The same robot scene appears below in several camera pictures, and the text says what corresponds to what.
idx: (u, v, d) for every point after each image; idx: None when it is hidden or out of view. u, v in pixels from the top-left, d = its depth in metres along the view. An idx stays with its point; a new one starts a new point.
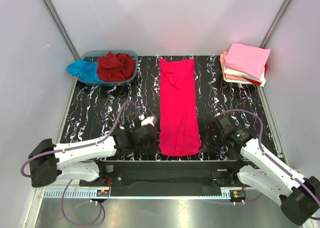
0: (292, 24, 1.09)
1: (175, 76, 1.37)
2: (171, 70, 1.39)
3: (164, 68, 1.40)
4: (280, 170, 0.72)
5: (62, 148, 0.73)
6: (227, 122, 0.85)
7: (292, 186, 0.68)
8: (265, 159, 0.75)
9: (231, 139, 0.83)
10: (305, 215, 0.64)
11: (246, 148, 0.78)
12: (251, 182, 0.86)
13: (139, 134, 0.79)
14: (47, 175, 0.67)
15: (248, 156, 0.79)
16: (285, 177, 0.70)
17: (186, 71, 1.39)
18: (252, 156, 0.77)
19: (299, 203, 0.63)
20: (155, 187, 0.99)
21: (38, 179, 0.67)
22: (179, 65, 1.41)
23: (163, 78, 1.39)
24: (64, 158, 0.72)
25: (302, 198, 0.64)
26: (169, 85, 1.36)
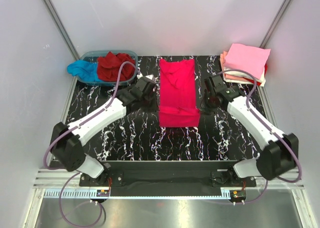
0: (293, 24, 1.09)
1: (175, 76, 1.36)
2: (172, 71, 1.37)
3: (164, 69, 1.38)
4: (262, 125, 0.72)
5: (77, 125, 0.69)
6: (220, 80, 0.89)
7: (269, 139, 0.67)
8: (248, 114, 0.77)
9: (221, 95, 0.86)
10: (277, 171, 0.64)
11: (232, 103, 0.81)
12: (245, 170, 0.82)
13: (141, 87, 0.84)
14: (75, 153, 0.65)
15: (234, 111, 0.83)
16: (264, 131, 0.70)
17: (186, 72, 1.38)
18: (237, 110, 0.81)
19: (273, 156, 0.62)
20: (155, 187, 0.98)
21: (68, 160, 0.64)
22: (179, 66, 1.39)
23: (163, 79, 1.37)
24: (83, 132, 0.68)
25: (277, 151, 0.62)
26: (168, 85, 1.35)
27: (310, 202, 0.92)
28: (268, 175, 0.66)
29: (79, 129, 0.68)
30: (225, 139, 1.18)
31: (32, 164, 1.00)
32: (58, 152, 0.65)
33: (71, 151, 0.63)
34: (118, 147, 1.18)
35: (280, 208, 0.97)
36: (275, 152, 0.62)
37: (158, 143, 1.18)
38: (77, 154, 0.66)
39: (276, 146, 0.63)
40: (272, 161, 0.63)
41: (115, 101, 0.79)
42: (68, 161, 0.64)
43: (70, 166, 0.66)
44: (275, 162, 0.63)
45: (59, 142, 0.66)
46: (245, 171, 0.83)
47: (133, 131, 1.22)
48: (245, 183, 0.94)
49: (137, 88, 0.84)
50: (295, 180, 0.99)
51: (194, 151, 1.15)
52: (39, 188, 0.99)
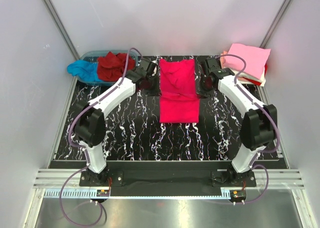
0: (293, 24, 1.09)
1: (175, 76, 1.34)
2: (172, 70, 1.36)
3: (164, 69, 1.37)
4: (245, 97, 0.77)
5: (96, 100, 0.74)
6: (213, 62, 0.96)
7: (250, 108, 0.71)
8: (235, 89, 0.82)
9: (213, 75, 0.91)
10: (258, 138, 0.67)
11: (222, 80, 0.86)
12: (240, 161, 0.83)
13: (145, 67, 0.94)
14: (98, 126, 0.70)
15: (223, 88, 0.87)
16: (247, 102, 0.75)
17: (186, 71, 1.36)
18: (225, 86, 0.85)
19: (252, 121, 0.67)
20: (155, 187, 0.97)
21: (94, 133, 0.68)
22: (179, 65, 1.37)
23: (163, 78, 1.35)
24: (104, 105, 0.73)
25: (256, 117, 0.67)
26: (169, 85, 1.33)
27: (310, 202, 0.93)
28: (250, 144, 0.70)
29: (99, 103, 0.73)
30: (225, 139, 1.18)
31: (32, 164, 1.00)
32: (82, 128, 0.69)
33: (96, 123, 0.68)
34: (118, 147, 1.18)
35: (280, 208, 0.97)
36: (253, 117, 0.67)
37: (159, 142, 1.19)
38: (99, 128, 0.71)
39: (255, 112, 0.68)
40: (251, 126, 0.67)
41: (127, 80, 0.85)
42: (94, 134, 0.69)
43: (94, 140, 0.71)
44: (253, 128, 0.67)
45: (81, 120, 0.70)
46: (239, 161, 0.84)
47: (133, 131, 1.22)
48: (245, 183, 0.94)
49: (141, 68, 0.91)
50: (296, 180, 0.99)
51: (194, 151, 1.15)
52: (39, 188, 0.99)
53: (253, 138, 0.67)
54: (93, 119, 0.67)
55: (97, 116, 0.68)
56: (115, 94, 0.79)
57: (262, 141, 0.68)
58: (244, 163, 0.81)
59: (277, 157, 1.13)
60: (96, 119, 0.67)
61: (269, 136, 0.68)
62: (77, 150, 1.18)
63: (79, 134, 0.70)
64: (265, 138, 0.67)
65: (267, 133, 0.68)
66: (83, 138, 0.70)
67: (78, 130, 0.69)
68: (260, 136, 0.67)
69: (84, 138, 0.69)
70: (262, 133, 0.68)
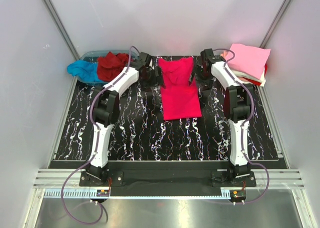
0: (292, 24, 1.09)
1: (176, 75, 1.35)
2: (172, 69, 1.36)
3: (164, 68, 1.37)
4: (229, 76, 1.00)
5: (110, 84, 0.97)
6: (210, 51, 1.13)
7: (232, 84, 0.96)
8: (223, 70, 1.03)
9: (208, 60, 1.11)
10: (236, 110, 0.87)
11: (214, 64, 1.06)
12: (234, 149, 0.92)
13: (143, 58, 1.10)
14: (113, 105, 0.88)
15: (214, 70, 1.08)
16: (230, 80, 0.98)
17: (186, 70, 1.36)
18: (216, 68, 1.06)
19: (232, 96, 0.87)
20: (155, 187, 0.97)
21: (111, 111, 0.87)
22: (179, 64, 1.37)
23: (163, 78, 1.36)
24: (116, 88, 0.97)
25: (235, 93, 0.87)
26: (169, 84, 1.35)
27: (310, 202, 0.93)
28: (230, 115, 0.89)
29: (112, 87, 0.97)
30: (225, 139, 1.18)
31: (32, 164, 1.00)
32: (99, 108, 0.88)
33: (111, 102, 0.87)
34: (118, 147, 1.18)
35: (280, 208, 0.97)
36: (233, 92, 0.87)
37: (159, 142, 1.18)
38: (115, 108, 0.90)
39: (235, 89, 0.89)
40: (231, 99, 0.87)
41: (132, 69, 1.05)
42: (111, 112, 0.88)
43: (111, 119, 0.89)
44: (233, 100, 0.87)
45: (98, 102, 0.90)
46: (234, 151, 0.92)
47: (133, 131, 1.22)
48: (245, 183, 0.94)
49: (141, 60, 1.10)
50: (296, 180, 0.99)
51: (194, 151, 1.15)
52: (39, 188, 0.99)
53: (232, 110, 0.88)
54: (111, 98, 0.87)
55: (114, 95, 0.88)
56: (123, 80, 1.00)
57: (239, 112, 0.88)
58: (237, 149, 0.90)
59: (277, 157, 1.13)
60: (114, 98, 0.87)
61: (245, 110, 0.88)
62: (77, 150, 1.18)
63: (98, 114, 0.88)
64: (242, 110, 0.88)
65: (244, 108, 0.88)
66: (102, 117, 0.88)
67: (98, 110, 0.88)
68: (238, 108, 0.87)
69: (102, 118, 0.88)
70: (241, 107, 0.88)
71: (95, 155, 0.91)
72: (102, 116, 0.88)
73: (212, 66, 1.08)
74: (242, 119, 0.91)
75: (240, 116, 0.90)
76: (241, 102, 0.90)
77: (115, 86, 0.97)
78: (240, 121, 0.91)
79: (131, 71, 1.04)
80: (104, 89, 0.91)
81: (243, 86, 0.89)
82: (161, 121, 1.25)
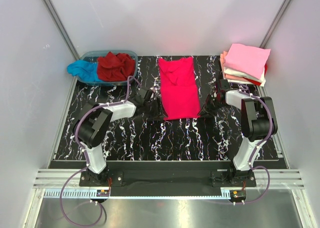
0: (292, 24, 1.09)
1: (175, 75, 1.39)
2: (172, 69, 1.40)
3: (163, 68, 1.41)
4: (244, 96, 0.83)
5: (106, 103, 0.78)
6: (226, 83, 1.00)
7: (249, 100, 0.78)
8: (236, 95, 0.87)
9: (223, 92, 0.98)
10: (257, 129, 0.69)
11: (227, 92, 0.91)
12: (241, 160, 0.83)
13: (142, 94, 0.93)
14: (103, 125, 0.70)
15: (230, 98, 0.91)
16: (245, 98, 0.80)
17: (185, 70, 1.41)
18: (231, 94, 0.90)
19: (249, 109, 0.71)
20: (155, 187, 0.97)
21: (98, 131, 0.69)
22: (179, 64, 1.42)
23: (163, 78, 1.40)
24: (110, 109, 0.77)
25: (252, 105, 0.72)
26: (169, 84, 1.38)
27: (310, 202, 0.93)
28: (248, 134, 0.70)
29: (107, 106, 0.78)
30: (225, 139, 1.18)
31: (32, 164, 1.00)
32: (85, 127, 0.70)
33: (102, 121, 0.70)
34: (118, 147, 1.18)
35: (281, 208, 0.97)
36: (250, 103, 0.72)
37: (159, 142, 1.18)
38: (102, 130, 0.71)
39: (253, 101, 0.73)
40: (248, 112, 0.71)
41: (130, 103, 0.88)
42: (97, 132, 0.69)
43: (93, 141, 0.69)
44: (250, 114, 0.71)
45: (86, 119, 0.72)
46: (239, 157, 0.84)
47: (133, 131, 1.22)
48: (245, 184, 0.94)
49: (139, 96, 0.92)
50: (296, 180, 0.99)
51: (194, 151, 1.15)
52: (39, 188, 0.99)
53: (252, 126, 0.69)
54: (101, 116, 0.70)
55: (106, 114, 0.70)
56: (119, 106, 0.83)
57: (259, 131, 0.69)
58: (244, 159, 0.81)
59: (277, 157, 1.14)
60: (105, 118, 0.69)
61: (267, 129, 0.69)
62: (77, 150, 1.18)
63: (81, 133, 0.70)
64: (264, 128, 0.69)
65: (267, 126, 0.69)
66: (85, 135, 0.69)
67: (84, 127, 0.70)
68: (258, 125, 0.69)
69: (84, 138, 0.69)
70: (262, 124, 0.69)
71: (90, 165, 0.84)
72: (86, 135, 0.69)
73: (227, 94, 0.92)
74: (260, 138, 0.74)
75: (260, 136, 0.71)
76: (261, 119, 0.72)
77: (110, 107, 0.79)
78: (256, 141, 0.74)
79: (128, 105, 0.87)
80: (97, 106, 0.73)
81: (261, 100, 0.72)
82: (161, 121, 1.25)
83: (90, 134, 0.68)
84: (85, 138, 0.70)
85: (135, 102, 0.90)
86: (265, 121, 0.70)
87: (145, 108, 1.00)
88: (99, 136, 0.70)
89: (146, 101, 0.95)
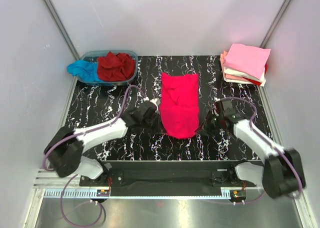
0: (293, 24, 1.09)
1: (179, 92, 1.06)
2: (174, 85, 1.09)
3: (165, 82, 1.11)
4: (264, 141, 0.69)
5: (82, 131, 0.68)
6: (229, 104, 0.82)
7: (269, 153, 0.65)
8: (252, 135, 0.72)
9: (227, 120, 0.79)
10: (285, 189, 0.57)
11: (237, 125, 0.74)
12: (245, 174, 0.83)
13: (142, 111, 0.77)
14: (73, 158, 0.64)
15: (239, 134, 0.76)
16: (266, 147, 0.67)
17: (192, 87, 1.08)
18: (241, 131, 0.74)
19: (275, 169, 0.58)
20: (155, 187, 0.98)
21: (64, 164, 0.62)
22: (185, 79, 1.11)
23: (165, 95, 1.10)
24: (87, 139, 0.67)
25: (277, 163, 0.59)
26: (170, 103, 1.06)
27: (310, 202, 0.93)
28: (275, 194, 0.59)
29: (84, 135, 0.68)
30: (225, 139, 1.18)
31: (32, 164, 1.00)
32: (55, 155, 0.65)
33: (71, 155, 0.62)
34: (118, 147, 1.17)
35: (281, 208, 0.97)
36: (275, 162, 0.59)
37: (159, 142, 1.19)
38: (73, 161, 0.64)
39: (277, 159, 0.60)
40: (273, 174, 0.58)
41: (120, 121, 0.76)
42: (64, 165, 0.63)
43: (61, 171, 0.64)
44: (276, 173, 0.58)
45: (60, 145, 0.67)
46: (246, 173, 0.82)
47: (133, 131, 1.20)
48: (245, 184, 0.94)
49: (139, 112, 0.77)
50: None
51: (194, 152, 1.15)
52: (39, 188, 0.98)
53: (279, 188, 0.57)
54: (71, 149, 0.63)
55: (76, 147, 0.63)
56: (103, 132, 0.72)
57: (287, 191, 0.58)
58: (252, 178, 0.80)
59: None
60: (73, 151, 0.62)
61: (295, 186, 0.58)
62: None
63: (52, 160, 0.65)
64: (291, 186, 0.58)
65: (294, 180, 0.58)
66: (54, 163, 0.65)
67: (56, 154, 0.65)
68: (285, 184, 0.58)
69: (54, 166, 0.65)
70: (288, 180, 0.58)
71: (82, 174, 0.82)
72: (56, 163, 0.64)
73: (234, 126, 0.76)
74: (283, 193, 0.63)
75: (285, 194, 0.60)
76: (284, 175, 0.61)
77: (89, 135, 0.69)
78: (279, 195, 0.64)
79: (117, 125, 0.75)
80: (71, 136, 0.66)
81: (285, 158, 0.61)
82: None
83: (57, 165, 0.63)
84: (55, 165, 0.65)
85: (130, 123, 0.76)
86: (291, 177, 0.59)
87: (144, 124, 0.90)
88: (68, 167, 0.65)
89: (145, 119, 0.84)
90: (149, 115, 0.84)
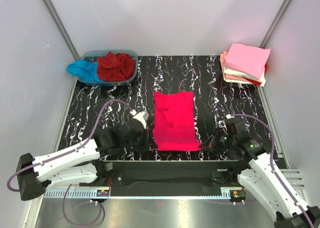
0: (293, 24, 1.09)
1: (172, 113, 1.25)
2: (167, 106, 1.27)
3: (159, 103, 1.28)
4: (286, 192, 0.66)
5: (40, 161, 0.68)
6: (243, 128, 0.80)
7: (294, 212, 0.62)
8: (273, 178, 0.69)
9: (243, 147, 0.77)
10: None
11: (256, 161, 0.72)
12: (250, 188, 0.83)
13: (124, 133, 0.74)
14: (31, 190, 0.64)
15: (255, 169, 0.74)
16: (289, 200, 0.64)
17: (183, 107, 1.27)
18: (260, 170, 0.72)
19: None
20: (156, 187, 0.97)
21: (24, 195, 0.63)
22: (176, 100, 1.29)
23: (158, 116, 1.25)
24: (44, 171, 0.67)
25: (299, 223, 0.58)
26: (164, 123, 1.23)
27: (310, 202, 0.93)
28: None
29: (42, 165, 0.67)
30: None
31: None
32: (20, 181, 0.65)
33: (26, 188, 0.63)
34: None
35: None
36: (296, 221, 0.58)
37: None
38: (36, 188, 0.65)
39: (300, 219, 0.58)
40: None
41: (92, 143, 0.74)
42: (24, 195, 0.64)
43: (25, 198, 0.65)
44: None
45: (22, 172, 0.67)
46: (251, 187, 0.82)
47: None
48: None
49: (120, 133, 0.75)
50: (296, 180, 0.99)
51: (194, 151, 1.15)
52: None
53: None
54: (27, 181, 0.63)
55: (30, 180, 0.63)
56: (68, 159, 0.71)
57: None
58: (254, 193, 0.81)
59: (277, 157, 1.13)
60: (29, 184, 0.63)
61: None
62: None
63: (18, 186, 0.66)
64: None
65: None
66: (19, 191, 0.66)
67: (21, 177, 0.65)
68: None
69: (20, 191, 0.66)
70: None
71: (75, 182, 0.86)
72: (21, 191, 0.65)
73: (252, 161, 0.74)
74: None
75: None
76: None
77: (47, 165, 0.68)
78: None
79: (87, 149, 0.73)
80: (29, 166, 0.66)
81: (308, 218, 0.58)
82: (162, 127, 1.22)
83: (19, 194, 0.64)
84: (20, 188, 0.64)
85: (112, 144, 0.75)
86: None
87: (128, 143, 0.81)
88: (30, 195, 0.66)
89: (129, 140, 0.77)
90: (133, 136, 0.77)
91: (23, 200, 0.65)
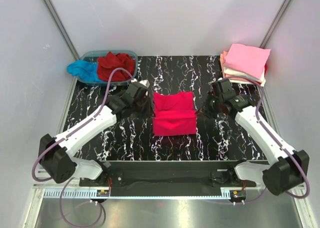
0: (292, 24, 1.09)
1: None
2: (167, 107, 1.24)
3: (158, 105, 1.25)
4: (271, 139, 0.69)
5: (64, 136, 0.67)
6: (229, 86, 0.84)
7: (279, 156, 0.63)
8: (258, 127, 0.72)
9: (229, 103, 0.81)
10: (285, 186, 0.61)
11: (241, 112, 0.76)
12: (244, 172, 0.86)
13: (132, 93, 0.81)
14: (63, 166, 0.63)
15: (242, 123, 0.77)
16: (274, 146, 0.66)
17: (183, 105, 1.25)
18: (246, 122, 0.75)
19: (283, 172, 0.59)
20: (155, 187, 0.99)
21: (57, 171, 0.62)
22: (175, 100, 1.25)
23: None
24: (70, 143, 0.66)
25: (287, 167, 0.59)
26: None
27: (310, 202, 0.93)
28: (275, 190, 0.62)
29: (66, 140, 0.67)
30: (225, 139, 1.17)
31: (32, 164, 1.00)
32: (47, 163, 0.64)
33: (58, 163, 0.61)
34: (118, 147, 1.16)
35: (280, 208, 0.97)
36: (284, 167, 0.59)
37: (159, 142, 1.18)
38: (67, 163, 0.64)
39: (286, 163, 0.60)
40: (280, 178, 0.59)
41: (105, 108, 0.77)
42: (58, 173, 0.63)
43: (59, 178, 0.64)
44: (284, 176, 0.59)
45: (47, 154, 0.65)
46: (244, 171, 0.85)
47: (133, 131, 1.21)
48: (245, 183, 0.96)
49: (129, 94, 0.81)
50: None
51: (194, 151, 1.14)
52: (39, 188, 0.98)
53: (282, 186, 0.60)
54: (56, 158, 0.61)
55: (59, 155, 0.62)
56: (87, 127, 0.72)
57: (289, 185, 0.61)
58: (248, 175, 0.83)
59: None
60: (59, 159, 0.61)
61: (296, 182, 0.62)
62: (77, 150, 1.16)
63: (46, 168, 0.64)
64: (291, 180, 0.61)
65: (296, 178, 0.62)
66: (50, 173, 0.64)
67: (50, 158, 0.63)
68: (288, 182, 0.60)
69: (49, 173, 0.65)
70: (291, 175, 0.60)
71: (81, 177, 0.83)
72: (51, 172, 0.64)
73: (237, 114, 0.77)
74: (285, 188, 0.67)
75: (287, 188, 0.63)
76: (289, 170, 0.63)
77: (72, 138, 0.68)
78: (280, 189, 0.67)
79: (102, 115, 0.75)
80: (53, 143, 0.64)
81: (295, 161, 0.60)
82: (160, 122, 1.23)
83: (53, 174, 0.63)
84: (52, 168, 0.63)
85: (123, 103, 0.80)
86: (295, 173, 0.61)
87: (135, 109, 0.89)
88: (63, 174, 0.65)
89: (136, 101, 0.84)
90: (141, 97, 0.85)
91: (58, 181, 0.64)
